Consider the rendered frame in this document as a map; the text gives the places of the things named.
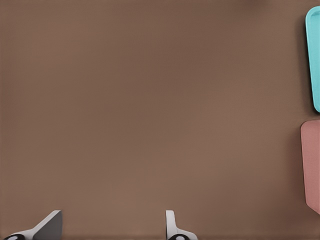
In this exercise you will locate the pink box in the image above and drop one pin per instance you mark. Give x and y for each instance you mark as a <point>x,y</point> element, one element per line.
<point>312,165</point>

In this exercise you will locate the pale blue-green tray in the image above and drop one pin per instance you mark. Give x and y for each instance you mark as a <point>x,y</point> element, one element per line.
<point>315,62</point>

